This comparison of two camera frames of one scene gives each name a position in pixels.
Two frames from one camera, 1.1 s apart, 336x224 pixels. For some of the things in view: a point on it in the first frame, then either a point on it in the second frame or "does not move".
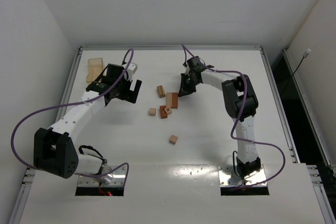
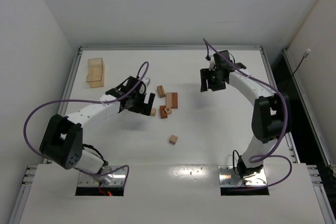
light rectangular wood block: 161,91 does not move
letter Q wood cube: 152,112 does not move
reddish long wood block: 175,100 does not move
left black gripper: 126,91 -> 142,102
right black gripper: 186,85 -> 210,77
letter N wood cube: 168,110 does not move
